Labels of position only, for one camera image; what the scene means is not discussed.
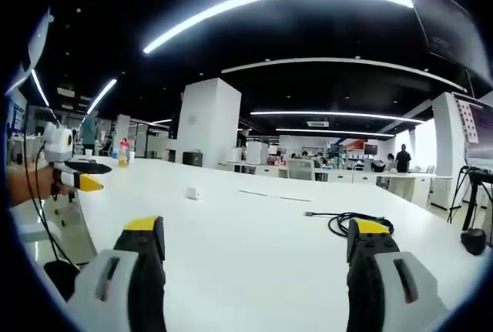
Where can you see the white desk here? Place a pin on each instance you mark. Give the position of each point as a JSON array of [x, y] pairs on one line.
[[246, 239]]

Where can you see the white cup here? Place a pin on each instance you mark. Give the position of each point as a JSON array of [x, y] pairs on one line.
[[88, 154]]

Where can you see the black round device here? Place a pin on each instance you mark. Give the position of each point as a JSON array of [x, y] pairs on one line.
[[473, 241]]

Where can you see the white charger adapter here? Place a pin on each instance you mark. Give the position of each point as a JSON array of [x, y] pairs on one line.
[[193, 193]]

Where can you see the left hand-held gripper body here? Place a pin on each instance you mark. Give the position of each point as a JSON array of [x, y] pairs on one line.
[[56, 145]]

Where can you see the bottle with red cap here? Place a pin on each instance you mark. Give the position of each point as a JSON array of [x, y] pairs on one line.
[[123, 155]]

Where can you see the black tripod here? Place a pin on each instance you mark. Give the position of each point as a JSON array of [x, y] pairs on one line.
[[470, 197]]

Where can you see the black box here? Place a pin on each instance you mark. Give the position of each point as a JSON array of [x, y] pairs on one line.
[[192, 158]]

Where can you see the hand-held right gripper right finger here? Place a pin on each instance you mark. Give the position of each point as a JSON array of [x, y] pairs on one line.
[[371, 282]]

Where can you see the person's left hand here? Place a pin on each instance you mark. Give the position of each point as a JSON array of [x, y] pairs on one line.
[[64, 191]]

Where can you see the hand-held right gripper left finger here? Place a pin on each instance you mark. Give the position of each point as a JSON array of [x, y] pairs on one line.
[[135, 278]]

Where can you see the grey office chair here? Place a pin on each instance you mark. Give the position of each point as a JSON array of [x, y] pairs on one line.
[[300, 169]]

